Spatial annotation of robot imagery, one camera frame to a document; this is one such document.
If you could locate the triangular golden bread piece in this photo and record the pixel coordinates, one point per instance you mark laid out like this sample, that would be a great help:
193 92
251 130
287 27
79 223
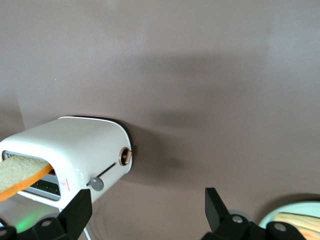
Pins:
300 216

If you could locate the toast slice with orange crust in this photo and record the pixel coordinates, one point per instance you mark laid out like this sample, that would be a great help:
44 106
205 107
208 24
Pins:
20 170

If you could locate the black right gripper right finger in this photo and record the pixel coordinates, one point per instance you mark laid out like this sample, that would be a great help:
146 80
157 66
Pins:
217 215

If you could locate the white two-slot toaster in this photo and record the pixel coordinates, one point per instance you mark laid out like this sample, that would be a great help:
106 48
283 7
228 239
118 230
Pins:
82 147

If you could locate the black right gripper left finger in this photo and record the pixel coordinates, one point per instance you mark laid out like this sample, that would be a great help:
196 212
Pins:
75 215

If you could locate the pale green round plate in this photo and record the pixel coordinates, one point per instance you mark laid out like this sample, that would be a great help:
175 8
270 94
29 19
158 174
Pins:
300 207

